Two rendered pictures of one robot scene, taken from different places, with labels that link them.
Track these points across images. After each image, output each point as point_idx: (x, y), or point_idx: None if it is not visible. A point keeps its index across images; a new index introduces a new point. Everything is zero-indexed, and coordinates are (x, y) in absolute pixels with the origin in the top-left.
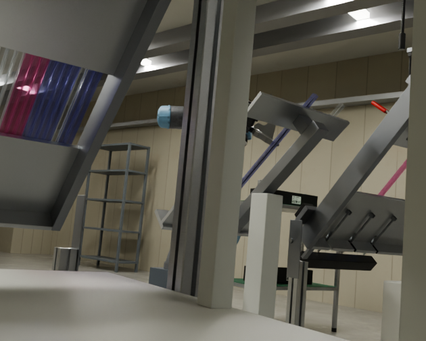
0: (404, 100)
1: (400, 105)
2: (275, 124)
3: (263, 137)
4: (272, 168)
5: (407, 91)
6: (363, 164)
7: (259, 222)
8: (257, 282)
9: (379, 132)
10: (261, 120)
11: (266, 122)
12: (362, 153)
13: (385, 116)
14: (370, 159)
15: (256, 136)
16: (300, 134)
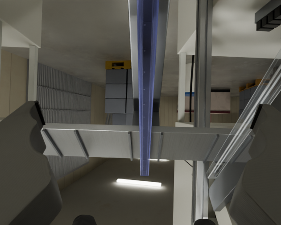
0: (240, 168)
1: (243, 165)
2: (95, 125)
3: (258, 154)
4: (129, 32)
5: (237, 178)
6: None
7: None
8: None
9: None
10: (58, 124)
11: (72, 124)
12: None
13: None
14: (275, 100)
15: (244, 168)
16: (133, 111)
